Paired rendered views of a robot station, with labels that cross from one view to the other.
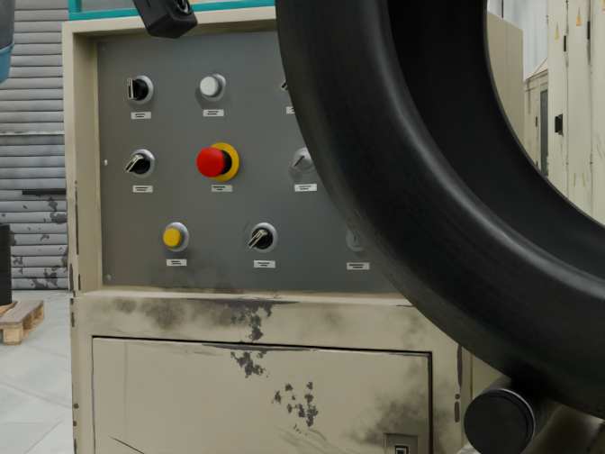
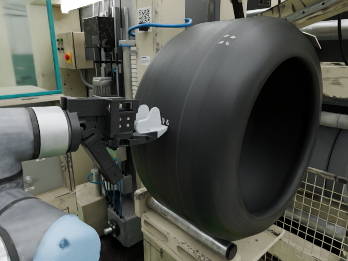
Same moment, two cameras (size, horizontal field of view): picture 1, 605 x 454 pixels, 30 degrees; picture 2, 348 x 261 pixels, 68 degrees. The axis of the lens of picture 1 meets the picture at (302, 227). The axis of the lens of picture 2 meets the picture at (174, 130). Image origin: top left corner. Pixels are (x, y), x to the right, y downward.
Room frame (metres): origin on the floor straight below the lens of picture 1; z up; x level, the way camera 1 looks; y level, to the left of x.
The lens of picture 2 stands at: (0.61, 0.45, 1.40)
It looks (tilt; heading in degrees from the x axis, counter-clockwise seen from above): 16 degrees down; 296
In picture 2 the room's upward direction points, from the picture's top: straight up
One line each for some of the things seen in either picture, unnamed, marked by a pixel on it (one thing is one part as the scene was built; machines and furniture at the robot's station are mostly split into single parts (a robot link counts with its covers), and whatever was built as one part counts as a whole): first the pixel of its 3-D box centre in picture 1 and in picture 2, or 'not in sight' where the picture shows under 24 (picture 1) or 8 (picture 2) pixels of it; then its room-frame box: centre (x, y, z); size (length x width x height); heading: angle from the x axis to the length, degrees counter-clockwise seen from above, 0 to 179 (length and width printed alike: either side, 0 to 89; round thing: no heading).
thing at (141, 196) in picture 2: not in sight; (178, 186); (0.99, -0.38, 0.90); 0.40 x 0.03 x 0.10; 68
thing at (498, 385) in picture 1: (544, 377); (186, 222); (0.87, -0.19, 0.90); 0.35 x 0.05 x 0.05; 158
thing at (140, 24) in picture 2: not in sight; (159, 26); (1.07, -0.39, 1.49); 0.19 x 0.19 x 0.06; 68
